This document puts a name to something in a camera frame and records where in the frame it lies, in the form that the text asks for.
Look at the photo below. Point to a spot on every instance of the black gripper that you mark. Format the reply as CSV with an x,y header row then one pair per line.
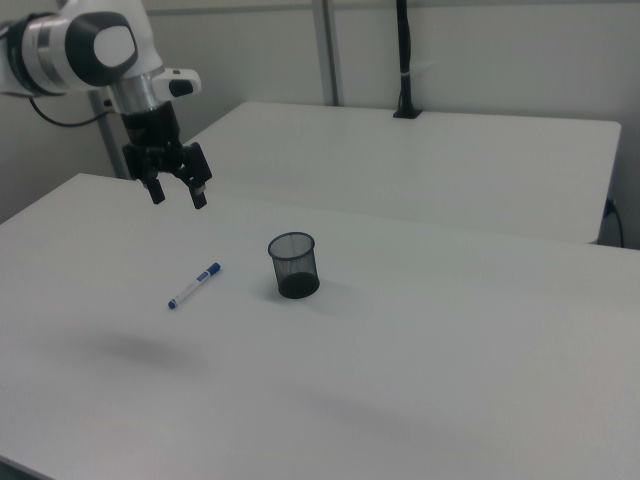
x,y
152,127

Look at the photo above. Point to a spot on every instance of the blue and white marker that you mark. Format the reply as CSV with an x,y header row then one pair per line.
x,y
195,285

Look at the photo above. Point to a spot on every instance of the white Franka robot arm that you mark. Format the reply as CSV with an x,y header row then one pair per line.
x,y
55,50

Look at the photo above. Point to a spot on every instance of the black mesh pen cup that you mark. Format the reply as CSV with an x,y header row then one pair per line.
x,y
301,286

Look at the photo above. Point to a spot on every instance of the white rectangular table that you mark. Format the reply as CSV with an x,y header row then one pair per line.
x,y
400,165

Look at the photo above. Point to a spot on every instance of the black pole with base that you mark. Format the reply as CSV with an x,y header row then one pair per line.
x,y
404,50

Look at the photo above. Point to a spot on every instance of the grey vertical wall profile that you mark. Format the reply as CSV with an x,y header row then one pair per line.
x,y
330,50

